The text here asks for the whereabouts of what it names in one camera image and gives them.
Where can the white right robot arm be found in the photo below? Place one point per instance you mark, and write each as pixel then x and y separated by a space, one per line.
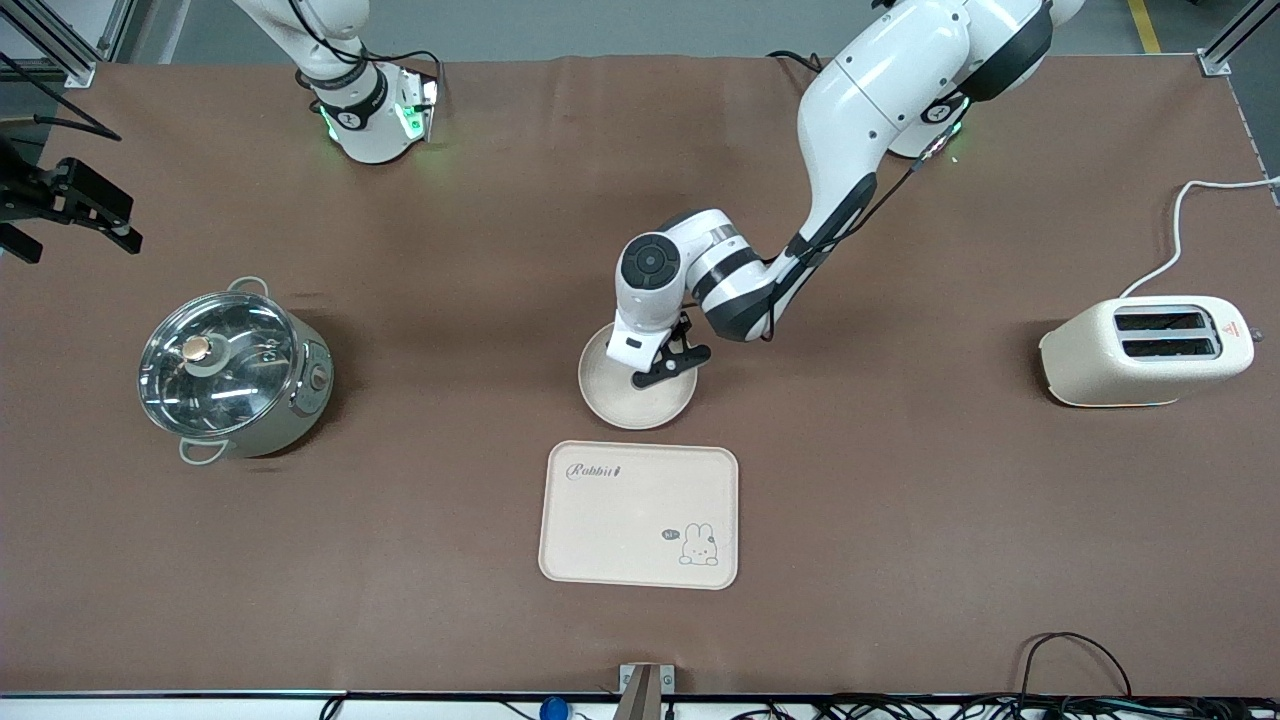
pixel 360 120

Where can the silver electric cooking pot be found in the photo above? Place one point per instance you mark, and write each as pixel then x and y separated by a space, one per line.
pixel 300 410

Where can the aluminium frame profile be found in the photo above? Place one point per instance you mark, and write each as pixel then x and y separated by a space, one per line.
pixel 75 60
pixel 1230 45

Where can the glass pot lid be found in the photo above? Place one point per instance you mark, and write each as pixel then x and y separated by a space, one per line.
pixel 220 365

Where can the blue round knob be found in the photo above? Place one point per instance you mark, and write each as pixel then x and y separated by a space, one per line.
pixel 553 710

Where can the round cream plate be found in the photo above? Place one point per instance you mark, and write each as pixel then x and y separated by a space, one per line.
pixel 630 405

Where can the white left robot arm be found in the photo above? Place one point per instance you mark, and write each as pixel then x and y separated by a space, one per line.
pixel 860 100

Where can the brown table mat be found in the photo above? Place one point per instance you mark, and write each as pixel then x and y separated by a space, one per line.
pixel 450 300

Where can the cream rabbit print tray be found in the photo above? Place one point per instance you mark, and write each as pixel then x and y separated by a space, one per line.
pixel 640 520

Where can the grey metal camera bracket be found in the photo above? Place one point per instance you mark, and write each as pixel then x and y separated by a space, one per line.
pixel 645 685

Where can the cream two-slot toaster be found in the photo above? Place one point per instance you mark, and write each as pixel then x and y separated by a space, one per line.
pixel 1130 370

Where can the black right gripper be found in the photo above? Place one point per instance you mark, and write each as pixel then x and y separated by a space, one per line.
pixel 52 193

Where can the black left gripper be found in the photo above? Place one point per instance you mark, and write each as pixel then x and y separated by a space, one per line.
pixel 683 324

